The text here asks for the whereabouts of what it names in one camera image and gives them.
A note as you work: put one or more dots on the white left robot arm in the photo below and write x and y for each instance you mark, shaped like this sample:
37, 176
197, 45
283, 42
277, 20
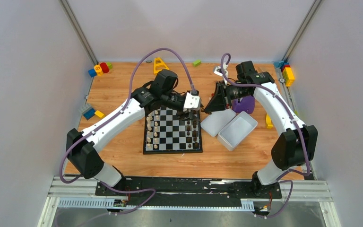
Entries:
83, 147

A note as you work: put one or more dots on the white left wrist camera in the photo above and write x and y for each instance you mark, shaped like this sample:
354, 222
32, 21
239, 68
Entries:
191, 102

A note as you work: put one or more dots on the yellow lego brick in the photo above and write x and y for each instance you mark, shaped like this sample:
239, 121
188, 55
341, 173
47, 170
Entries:
288, 76

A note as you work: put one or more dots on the yellow curved block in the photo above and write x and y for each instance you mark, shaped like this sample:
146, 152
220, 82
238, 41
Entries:
268, 122

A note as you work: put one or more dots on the blue grey lego bricks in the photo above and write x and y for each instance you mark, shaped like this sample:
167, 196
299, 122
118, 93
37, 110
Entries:
87, 111

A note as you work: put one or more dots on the white tin box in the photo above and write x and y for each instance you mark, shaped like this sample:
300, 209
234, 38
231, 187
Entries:
236, 131

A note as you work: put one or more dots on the brown chess piece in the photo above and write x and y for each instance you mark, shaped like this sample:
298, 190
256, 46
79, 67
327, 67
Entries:
196, 145

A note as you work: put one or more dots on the yellow block left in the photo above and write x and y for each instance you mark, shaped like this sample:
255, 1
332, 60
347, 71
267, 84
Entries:
99, 114

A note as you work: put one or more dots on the yellow cylinder block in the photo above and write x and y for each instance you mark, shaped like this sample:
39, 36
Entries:
98, 70

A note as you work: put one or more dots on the yellow triangle toy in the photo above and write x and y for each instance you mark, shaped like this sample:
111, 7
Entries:
159, 65

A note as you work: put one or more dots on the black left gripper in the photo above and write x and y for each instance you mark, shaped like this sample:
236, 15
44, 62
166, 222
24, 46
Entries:
185, 113

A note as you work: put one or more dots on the blue cube block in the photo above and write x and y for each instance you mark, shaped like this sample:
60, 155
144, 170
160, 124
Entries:
92, 73

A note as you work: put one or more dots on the green lego brick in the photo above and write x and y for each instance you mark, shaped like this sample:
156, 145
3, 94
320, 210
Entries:
109, 65

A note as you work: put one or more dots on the green block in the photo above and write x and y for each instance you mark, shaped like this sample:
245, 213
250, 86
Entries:
196, 63

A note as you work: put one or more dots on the red cylinder block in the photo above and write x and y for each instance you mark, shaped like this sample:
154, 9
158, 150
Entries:
104, 67

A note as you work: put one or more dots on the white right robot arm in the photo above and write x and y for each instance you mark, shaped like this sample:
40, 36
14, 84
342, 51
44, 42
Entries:
296, 141

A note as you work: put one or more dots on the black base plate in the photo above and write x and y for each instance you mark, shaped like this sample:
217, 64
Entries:
242, 189

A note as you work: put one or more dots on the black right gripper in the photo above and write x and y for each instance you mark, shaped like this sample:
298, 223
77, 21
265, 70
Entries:
217, 102

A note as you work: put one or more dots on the purple toy stand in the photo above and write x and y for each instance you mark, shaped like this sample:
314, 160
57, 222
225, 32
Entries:
245, 104

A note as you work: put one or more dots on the black white chess board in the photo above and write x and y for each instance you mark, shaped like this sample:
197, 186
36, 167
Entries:
166, 134

